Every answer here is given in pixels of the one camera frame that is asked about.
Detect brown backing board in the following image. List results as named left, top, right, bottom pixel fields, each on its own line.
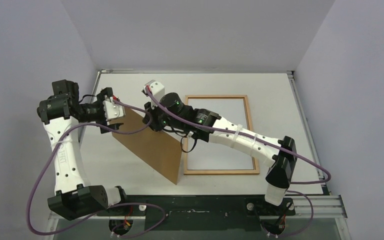
left=112, top=127, right=182, bottom=185

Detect photo print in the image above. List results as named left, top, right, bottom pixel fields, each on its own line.
left=184, top=95, right=260, bottom=175

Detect wooden picture frame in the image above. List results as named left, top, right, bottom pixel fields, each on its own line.
left=182, top=94, right=261, bottom=176

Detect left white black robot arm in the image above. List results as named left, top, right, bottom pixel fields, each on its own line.
left=37, top=79, right=129, bottom=221

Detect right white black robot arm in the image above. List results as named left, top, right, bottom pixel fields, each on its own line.
left=142, top=92, right=297, bottom=215

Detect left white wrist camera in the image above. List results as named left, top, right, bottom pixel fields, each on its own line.
left=102, top=95, right=126, bottom=122

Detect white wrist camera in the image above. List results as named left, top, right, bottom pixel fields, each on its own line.
left=142, top=80, right=166, bottom=103
left=102, top=95, right=126, bottom=122

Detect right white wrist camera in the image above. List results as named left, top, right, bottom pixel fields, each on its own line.
left=142, top=80, right=166, bottom=103

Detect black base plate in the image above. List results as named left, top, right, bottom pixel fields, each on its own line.
left=96, top=194, right=296, bottom=232

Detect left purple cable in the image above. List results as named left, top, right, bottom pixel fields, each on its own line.
left=25, top=97, right=166, bottom=240

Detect aluminium rail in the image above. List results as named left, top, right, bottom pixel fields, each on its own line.
left=48, top=195, right=349, bottom=220

